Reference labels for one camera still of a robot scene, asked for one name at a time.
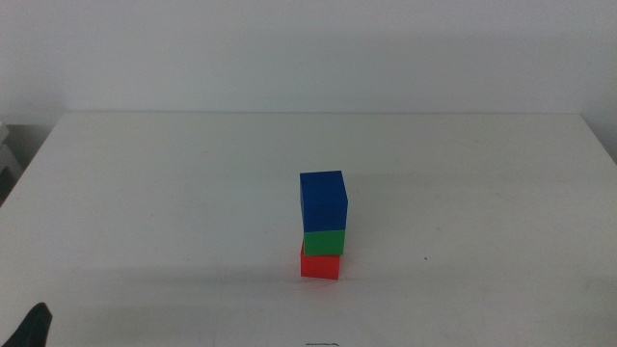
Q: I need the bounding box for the red cube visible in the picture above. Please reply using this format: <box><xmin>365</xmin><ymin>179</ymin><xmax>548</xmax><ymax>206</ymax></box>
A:
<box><xmin>299</xmin><ymin>240</ymin><xmax>341</xmax><ymax>281</ymax></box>

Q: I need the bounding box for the green cube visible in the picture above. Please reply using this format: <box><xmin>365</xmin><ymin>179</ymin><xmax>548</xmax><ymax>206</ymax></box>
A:
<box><xmin>302</xmin><ymin>228</ymin><xmax>347</xmax><ymax>257</ymax></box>

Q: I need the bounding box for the blue cube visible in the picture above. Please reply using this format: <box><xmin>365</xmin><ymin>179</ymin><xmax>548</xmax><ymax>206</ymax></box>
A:
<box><xmin>299</xmin><ymin>170</ymin><xmax>349</xmax><ymax>234</ymax></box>

